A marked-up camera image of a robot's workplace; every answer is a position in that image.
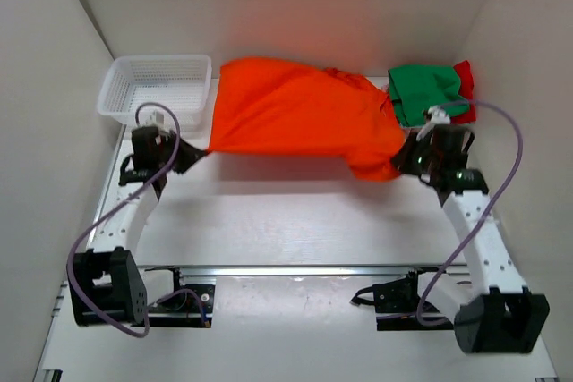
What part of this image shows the orange t shirt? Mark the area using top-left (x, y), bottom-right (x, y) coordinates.
top-left (208, 57), bottom-right (405, 182)

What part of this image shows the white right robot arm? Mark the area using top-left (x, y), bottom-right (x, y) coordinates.
top-left (391, 124), bottom-right (550, 354)

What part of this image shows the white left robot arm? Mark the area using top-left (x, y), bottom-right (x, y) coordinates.
top-left (66, 126), bottom-right (210, 338)

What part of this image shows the white plastic basket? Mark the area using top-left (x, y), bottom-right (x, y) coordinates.
top-left (97, 55), bottom-right (212, 130)

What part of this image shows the green t shirt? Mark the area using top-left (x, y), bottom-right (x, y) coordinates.
top-left (388, 64), bottom-right (464, 128)

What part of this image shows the red t shirt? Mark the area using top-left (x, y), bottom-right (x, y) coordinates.
top-left (452, 60), bottom-right (476, 124)

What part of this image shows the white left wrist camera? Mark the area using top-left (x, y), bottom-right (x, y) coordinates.
top-left (142, 110), bottom-right (166, 130)

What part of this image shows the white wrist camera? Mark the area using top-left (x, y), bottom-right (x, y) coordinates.
top-left (142, 110), bottom-right (166, 130)
top-left (416, 106), bottom-right (451, 141)

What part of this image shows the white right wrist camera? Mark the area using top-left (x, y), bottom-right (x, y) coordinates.
top-left (416, 106), bottom-right (451, 141)

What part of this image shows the aluminium table rail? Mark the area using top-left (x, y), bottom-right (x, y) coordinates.
top-left (133, 265), bottom-right (471, 280)

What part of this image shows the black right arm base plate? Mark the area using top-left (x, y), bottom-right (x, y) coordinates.
top-left (350, 269), bottom-right (453, 332)

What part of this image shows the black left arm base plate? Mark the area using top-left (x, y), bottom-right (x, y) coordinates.
top-left (145, 267), bottom-right (216, 329)

